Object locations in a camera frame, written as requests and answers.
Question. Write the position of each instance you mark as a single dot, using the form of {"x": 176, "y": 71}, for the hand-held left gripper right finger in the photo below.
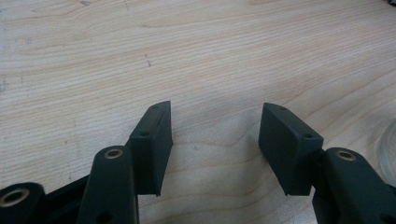
{"x": 288, "y": 149}

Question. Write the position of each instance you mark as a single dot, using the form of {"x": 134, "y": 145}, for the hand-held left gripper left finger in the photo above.
{"x": 152, "y": 155}

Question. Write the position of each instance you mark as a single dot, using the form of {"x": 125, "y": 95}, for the small dark object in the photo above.
{"x": 392, "y": 1}

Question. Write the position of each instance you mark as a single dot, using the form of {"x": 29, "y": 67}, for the translucent round object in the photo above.
{"x": 389, "y": 152}

